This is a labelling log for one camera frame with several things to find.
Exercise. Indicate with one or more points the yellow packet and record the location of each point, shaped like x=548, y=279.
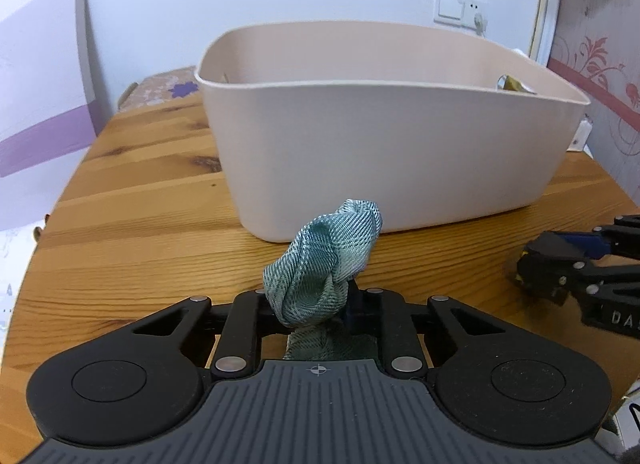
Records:
x=515, y=84

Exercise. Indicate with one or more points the beige plastic storage basket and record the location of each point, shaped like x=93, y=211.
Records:
x=375, y=153

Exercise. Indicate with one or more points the white box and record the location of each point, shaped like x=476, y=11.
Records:
x=629, y=419

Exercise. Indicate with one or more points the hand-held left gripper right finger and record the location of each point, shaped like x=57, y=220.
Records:
x=357, y=309

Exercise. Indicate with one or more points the dark cloth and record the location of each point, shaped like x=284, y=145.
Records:
x=627, y=454

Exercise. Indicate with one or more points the printed blanket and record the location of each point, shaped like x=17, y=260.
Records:
x=10, y=284

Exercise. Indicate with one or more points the white door frame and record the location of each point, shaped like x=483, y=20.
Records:
x=545, y=3

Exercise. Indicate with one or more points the white and purple board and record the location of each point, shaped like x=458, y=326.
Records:
x=40, y=93

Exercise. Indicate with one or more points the white wall switch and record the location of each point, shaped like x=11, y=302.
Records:
x=449, y=7

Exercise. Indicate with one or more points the small white adapter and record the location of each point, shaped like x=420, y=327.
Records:
x=581, y=132

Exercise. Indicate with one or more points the white wall socket with plug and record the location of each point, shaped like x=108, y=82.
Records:
x=476, y=18

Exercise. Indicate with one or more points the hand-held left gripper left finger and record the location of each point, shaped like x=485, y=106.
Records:
x=247, y=316

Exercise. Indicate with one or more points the green plaid cloth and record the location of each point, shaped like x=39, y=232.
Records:
x=320, y=264

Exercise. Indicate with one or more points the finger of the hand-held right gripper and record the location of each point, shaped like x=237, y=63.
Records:
x=585, y=242
x=545, y=269

